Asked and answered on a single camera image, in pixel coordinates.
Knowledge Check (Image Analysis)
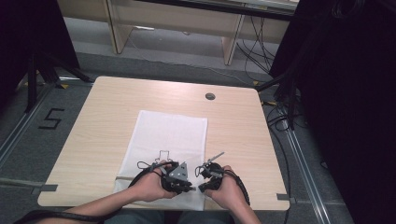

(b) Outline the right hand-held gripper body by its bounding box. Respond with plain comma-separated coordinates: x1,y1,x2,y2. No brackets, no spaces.
195,151,226,187

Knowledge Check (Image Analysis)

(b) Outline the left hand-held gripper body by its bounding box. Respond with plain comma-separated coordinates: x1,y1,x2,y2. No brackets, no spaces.
160,161,192,196

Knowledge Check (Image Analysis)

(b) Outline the white mesh cloth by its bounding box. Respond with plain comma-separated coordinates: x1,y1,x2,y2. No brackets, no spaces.
112,109,209,212

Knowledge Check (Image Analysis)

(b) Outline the person's right hand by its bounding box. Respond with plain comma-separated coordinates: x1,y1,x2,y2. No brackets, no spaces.
204,165,248,212

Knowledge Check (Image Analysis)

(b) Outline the person's left hand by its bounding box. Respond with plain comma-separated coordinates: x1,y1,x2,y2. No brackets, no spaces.
134,160,177,203

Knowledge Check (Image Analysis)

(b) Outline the grey tape strip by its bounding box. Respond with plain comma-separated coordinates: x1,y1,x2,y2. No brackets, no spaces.
30,184,59,196
276,192,297,205

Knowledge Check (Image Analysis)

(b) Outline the black metal stand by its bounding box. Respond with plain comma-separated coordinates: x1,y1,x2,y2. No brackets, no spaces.
23,51,95,114
255,69,302,131

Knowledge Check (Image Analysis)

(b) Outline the black curtain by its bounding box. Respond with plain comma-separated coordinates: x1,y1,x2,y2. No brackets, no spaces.
0,0,80,105
268,0,396,224

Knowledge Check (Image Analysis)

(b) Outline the thin grey wire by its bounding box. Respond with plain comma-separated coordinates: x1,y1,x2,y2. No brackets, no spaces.
154,149,174,163

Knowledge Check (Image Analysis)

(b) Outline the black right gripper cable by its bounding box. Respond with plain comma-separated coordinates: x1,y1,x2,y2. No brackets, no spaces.
223,169,251,207

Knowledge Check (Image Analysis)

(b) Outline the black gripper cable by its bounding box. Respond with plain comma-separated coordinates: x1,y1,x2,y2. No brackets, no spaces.
223,169,251,207
128,160,180,189

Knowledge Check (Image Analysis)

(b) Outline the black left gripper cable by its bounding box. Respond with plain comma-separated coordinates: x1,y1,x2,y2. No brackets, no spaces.
128,160,180,189

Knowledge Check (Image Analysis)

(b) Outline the black floor cable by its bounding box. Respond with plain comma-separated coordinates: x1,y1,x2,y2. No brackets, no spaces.
262,101,293,224

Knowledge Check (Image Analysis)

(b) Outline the metal floor rail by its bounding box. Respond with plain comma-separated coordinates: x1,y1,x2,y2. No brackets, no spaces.
0,82,55,167
279,104,332,224

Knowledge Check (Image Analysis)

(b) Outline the black cable bundle under desk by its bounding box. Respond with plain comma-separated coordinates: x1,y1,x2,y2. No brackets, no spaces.
235,15,283,82

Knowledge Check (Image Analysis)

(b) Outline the wooden desk frame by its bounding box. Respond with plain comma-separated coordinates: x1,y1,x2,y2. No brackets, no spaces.
57,0,301,66

